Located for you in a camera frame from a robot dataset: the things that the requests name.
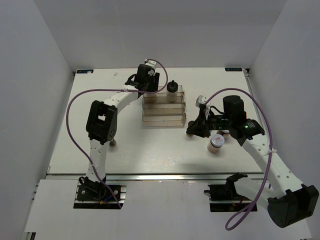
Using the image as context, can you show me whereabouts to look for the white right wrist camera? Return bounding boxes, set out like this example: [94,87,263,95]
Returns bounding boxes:
[195,95,210,120]

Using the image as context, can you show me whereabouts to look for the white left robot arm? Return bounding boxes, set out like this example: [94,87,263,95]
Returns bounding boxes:
[80,60,160,200]

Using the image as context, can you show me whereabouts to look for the white bottle black cap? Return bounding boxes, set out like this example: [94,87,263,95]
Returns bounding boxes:
[144,93,158,104]
[166,80,179,103]

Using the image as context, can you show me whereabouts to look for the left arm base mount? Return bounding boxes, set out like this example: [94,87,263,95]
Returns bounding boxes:
[73,176,126,210]

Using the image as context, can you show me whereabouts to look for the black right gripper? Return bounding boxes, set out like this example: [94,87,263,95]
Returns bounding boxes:
[186,108,232,138]

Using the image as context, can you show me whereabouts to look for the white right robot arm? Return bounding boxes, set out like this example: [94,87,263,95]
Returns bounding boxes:
[186,95,319,228]

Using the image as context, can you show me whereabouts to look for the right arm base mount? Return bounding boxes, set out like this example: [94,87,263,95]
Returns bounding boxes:
[203,172,252,213]

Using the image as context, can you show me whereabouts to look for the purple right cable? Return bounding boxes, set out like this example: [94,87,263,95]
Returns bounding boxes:
[199,87,273,231]

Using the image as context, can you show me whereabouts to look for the white lid jar brown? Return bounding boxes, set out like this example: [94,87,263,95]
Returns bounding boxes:
[219,130,230,140]

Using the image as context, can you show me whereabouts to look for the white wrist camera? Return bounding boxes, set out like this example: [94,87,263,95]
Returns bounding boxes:
[195,95,210,120]
[144,59,157,76]

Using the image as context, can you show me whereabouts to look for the blue label left corner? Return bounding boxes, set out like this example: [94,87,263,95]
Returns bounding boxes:
[76,69,94,74]

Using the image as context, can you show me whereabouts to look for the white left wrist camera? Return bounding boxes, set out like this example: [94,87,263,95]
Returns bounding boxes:
[144,59,157,76]

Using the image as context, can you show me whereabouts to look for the dark spice bottle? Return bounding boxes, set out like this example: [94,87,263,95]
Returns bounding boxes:
[109,139,117,147]

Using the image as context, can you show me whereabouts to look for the white lid jar orange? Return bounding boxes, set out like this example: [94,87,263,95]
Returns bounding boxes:
[207,134,225,154]

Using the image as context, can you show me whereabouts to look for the clear acrylic tiered rack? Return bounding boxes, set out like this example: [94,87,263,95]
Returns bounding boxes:
[142,85,187,128]

